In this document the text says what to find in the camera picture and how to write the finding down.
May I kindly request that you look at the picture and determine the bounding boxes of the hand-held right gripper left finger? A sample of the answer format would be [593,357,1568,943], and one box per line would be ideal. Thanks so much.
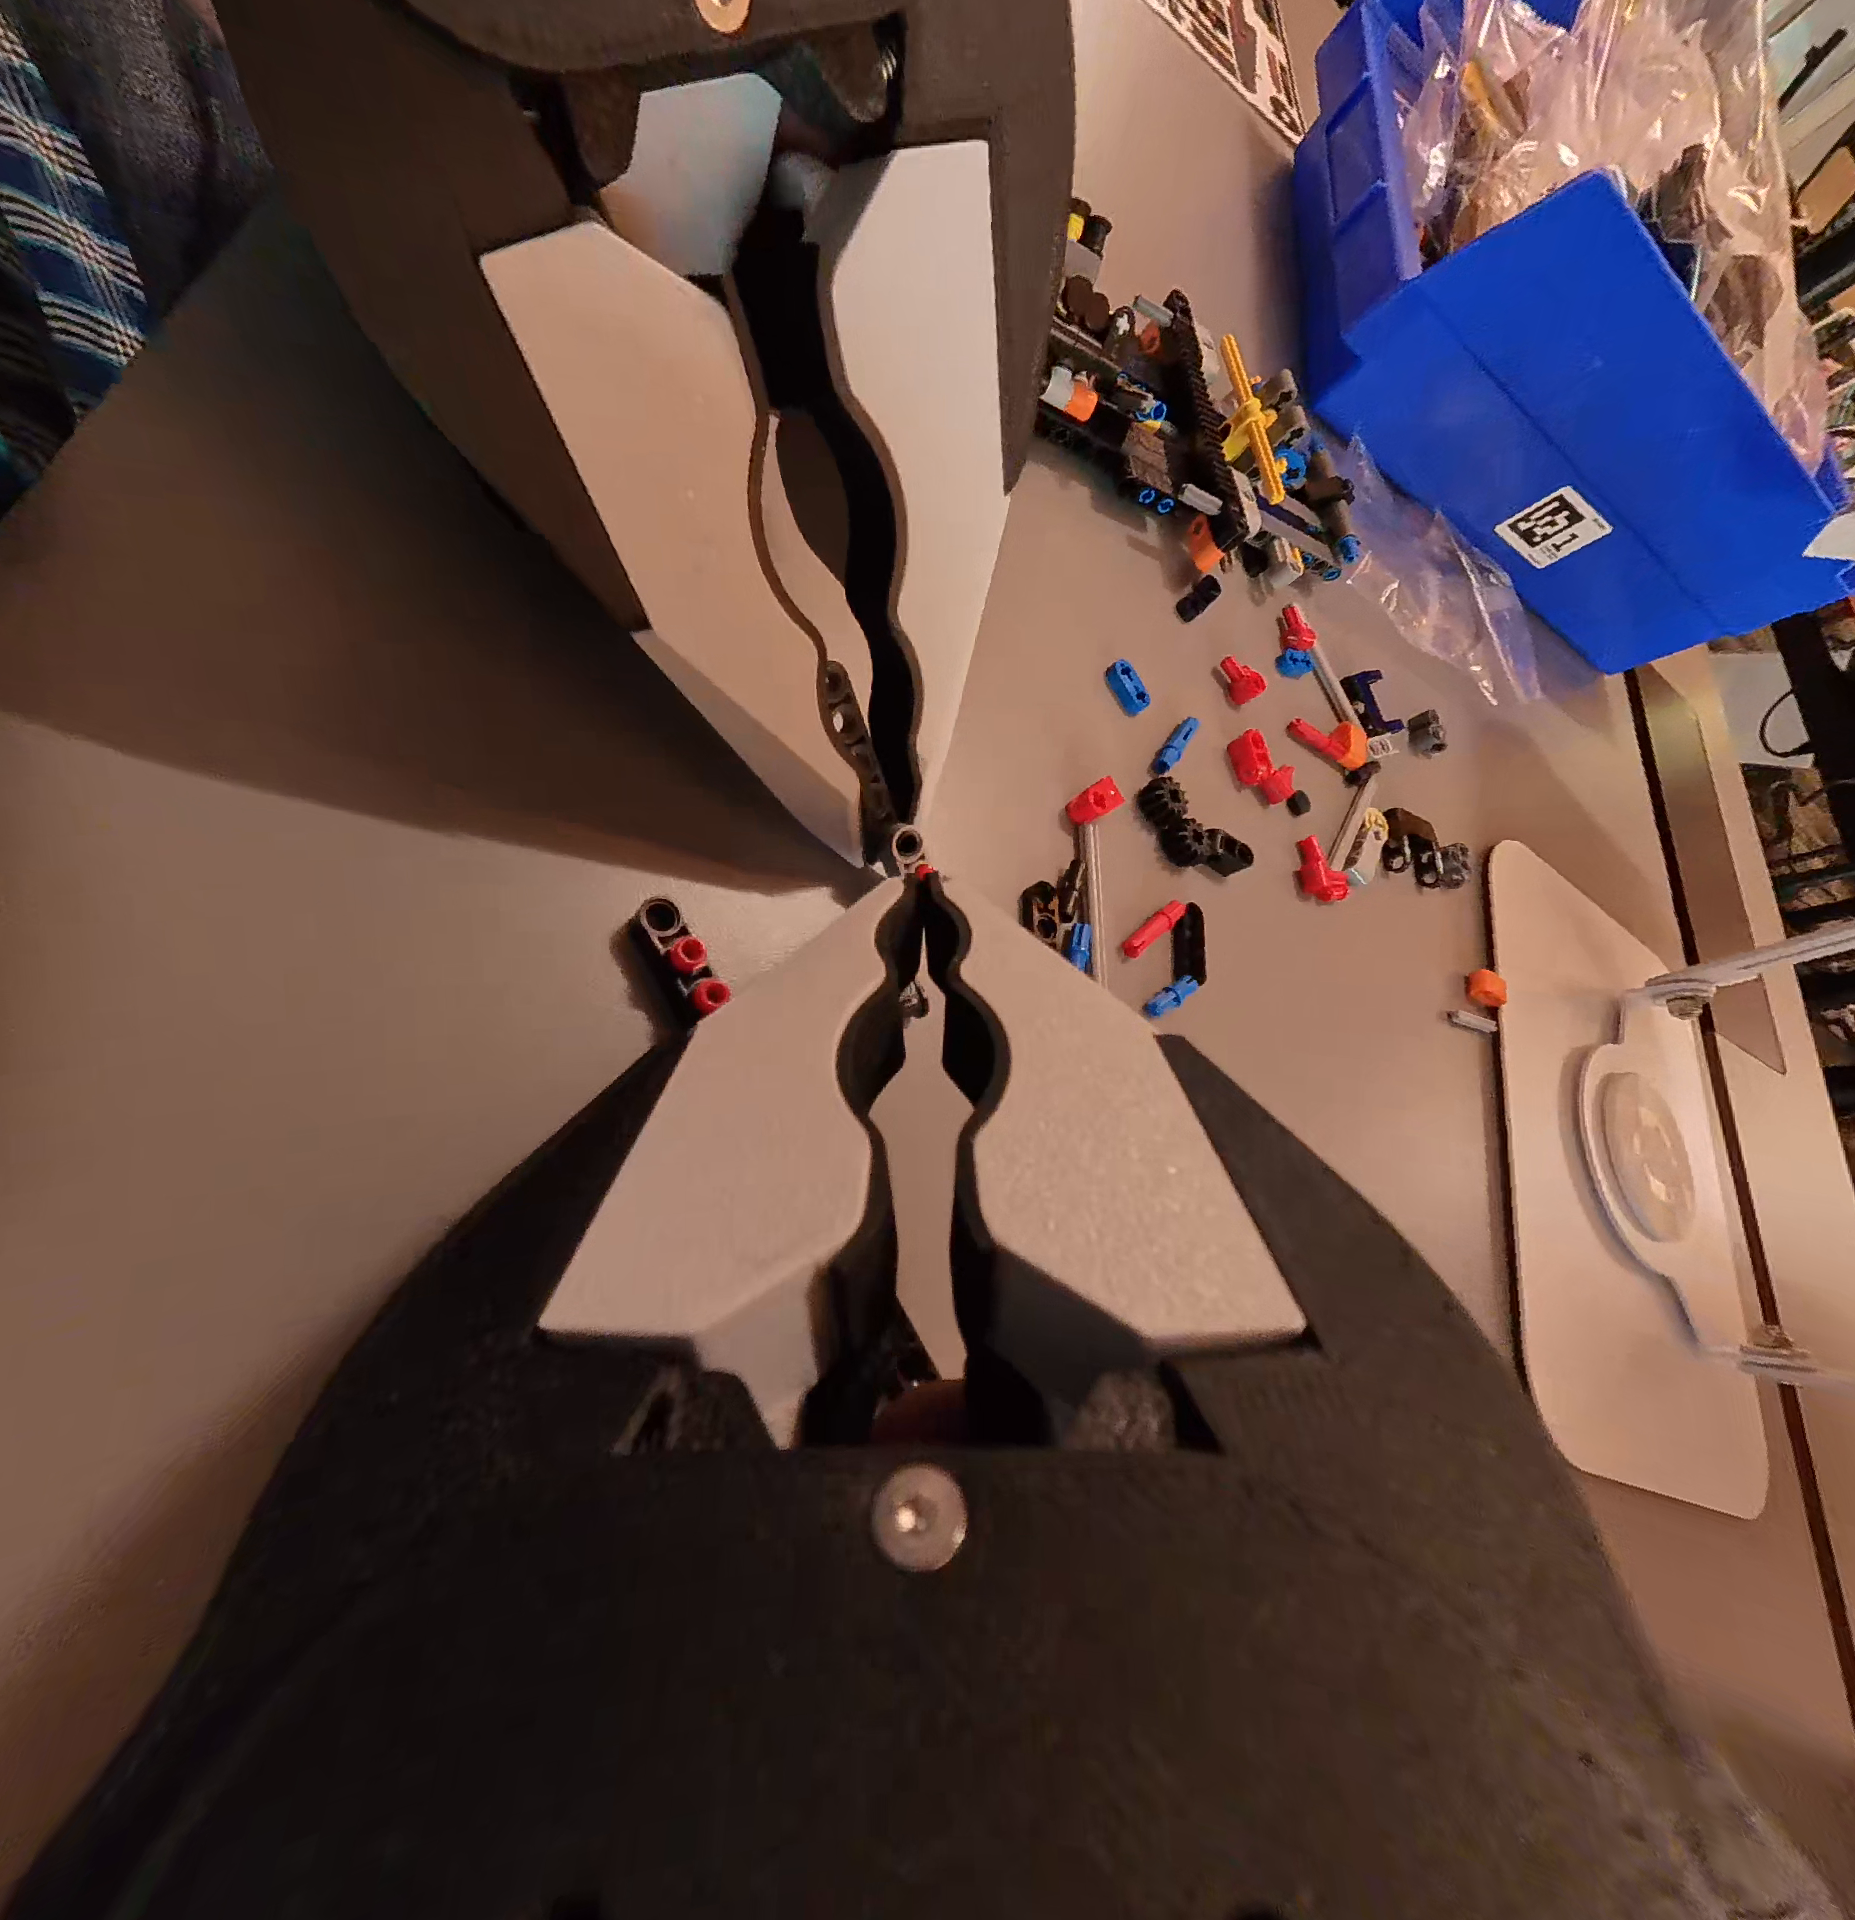
[537,873,929,1452]

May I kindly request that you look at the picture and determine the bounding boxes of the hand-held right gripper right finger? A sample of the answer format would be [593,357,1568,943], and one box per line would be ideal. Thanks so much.
[921,869,1310,1437]

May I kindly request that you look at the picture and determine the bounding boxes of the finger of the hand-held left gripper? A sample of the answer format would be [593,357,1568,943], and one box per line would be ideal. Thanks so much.
[811,134,1014,839]
[477,73,901,871]

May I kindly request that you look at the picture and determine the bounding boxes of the grey lego beam with holes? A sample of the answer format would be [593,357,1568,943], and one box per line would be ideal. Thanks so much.
[819,653,931,876]

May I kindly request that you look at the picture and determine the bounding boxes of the black lego beam with red pins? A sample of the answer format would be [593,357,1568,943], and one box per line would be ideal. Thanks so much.
[629,894,735,1031]

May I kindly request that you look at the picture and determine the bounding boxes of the partly built lego model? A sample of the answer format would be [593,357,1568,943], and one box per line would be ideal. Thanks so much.
[1036,193,1372,590]

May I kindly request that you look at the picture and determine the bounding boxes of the lego instruction sheet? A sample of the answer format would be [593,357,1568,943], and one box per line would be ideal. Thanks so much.
[1148,0,1312,147]

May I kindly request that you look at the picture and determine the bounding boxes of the person's plaid shirt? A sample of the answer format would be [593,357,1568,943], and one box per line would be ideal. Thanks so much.
[0,0,277,560]

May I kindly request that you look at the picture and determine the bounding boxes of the clear acrylic stand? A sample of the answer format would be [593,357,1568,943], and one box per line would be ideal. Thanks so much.
[1576,914,1855,1386]

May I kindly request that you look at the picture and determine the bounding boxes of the blue plastic bin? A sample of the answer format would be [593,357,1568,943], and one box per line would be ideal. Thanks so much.
[1292,0,1855,678]

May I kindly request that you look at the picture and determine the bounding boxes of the clear plastic bag of parts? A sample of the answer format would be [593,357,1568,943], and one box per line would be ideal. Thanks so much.
[1346,0,1846,707]

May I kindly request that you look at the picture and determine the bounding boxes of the dark cluttered shelf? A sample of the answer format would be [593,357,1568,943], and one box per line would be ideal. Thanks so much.
[1706,0,1855,1231]

